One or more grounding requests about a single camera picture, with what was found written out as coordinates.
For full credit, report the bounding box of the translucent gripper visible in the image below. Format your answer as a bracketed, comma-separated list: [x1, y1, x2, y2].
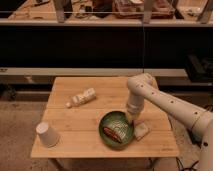
[112, 111, 143, 140]

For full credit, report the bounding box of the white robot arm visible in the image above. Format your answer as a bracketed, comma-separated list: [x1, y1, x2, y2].
[125, 73, 213, 171]

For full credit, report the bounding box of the green ceramic bowl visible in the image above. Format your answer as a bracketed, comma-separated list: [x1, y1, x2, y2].
[99, 111, 134, 149]

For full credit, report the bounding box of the red sausage in bowl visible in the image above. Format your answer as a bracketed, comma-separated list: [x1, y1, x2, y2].
[103, 127, 122, 143]

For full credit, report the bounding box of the white sponge block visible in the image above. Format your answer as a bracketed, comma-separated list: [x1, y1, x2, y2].
[134, 122, 149, 140]

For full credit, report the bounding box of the white plastic bottle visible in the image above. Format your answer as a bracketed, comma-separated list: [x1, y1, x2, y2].
[66, 88, 96, 108]

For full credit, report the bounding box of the wooden table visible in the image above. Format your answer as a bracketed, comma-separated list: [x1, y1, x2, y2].
[31, 77, 179, 159]

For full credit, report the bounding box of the black equipment box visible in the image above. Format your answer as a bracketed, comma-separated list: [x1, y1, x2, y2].
[185, 54, 213, 83]

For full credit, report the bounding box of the long workbench shelf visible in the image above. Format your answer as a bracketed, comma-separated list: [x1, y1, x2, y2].
[0, 67, 187, 77]

